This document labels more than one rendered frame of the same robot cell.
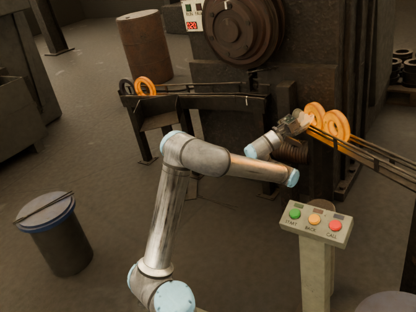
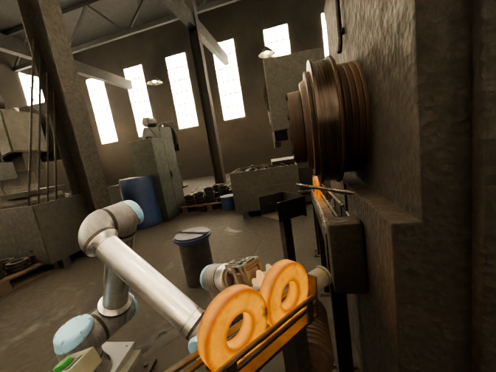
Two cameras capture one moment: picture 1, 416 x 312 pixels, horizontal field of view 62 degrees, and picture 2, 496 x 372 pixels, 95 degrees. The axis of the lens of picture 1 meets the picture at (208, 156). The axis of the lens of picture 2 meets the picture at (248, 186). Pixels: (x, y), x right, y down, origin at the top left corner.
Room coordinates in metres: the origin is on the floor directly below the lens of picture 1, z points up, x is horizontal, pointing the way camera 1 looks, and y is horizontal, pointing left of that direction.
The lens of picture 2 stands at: (1.22, -0.97, 1.07)
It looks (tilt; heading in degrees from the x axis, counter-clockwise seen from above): 9 degrees down; 62
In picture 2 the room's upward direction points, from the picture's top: 9 degrees counter-clockwise
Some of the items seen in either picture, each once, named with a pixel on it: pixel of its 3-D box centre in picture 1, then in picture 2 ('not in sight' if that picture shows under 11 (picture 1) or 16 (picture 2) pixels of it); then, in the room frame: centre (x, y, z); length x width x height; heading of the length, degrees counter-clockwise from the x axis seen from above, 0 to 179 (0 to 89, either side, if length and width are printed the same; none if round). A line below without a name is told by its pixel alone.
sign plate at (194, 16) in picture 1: (200, 15); not in sight; (2.24, -0.13, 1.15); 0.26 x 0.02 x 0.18; 48
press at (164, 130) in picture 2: not in sight; (163, 153); (2.61, 7.90, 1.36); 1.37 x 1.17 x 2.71; 128
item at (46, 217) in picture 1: (59, 235); (196, 255); (1.61, 0.95, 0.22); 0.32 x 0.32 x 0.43
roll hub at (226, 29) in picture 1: (231, 30); (296, 128); (1.86, -0.25, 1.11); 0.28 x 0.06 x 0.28; 48
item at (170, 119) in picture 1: (169, 151); (286, 246); (2.09, 0.25, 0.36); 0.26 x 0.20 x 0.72; 83
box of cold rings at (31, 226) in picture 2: not in sight; (66, 222); (0.36, 3.09, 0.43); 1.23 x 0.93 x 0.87; 46
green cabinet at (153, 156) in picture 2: not in sight; (161, 178); (1.81, 3.67, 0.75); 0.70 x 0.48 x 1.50; 48
